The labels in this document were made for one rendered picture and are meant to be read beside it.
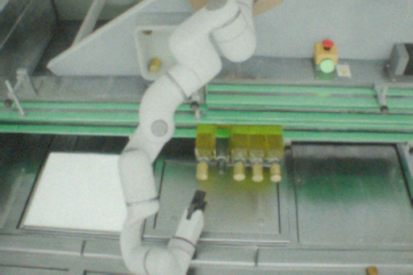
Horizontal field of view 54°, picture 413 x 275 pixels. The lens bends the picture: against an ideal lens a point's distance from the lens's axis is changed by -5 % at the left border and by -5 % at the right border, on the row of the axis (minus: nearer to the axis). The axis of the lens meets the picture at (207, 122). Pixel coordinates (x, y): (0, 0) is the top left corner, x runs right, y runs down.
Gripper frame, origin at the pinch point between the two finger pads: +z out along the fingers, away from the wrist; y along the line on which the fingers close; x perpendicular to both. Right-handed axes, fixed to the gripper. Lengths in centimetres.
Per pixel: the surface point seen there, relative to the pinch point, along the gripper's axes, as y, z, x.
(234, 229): -12.5, 0.1, -10.8
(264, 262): -12.8, -8.1, -22.9
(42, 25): -3, 73, 109
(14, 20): 14, 53, 104
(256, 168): 1.6, 15.3, -13.6
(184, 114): 4.0, 29.2, 15.5
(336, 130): -4, 44, -36
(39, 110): 4, 16, 68
